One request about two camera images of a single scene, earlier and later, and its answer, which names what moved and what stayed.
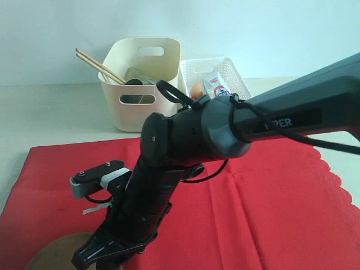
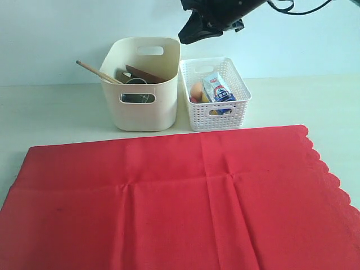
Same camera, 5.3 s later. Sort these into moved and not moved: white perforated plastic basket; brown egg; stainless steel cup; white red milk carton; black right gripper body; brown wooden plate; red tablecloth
Moved: black right gripper body; brown wooden plate
Not moved: stainless steel cup; red tablecloth; brown egg; white perforated plastic basket; white red milk carton
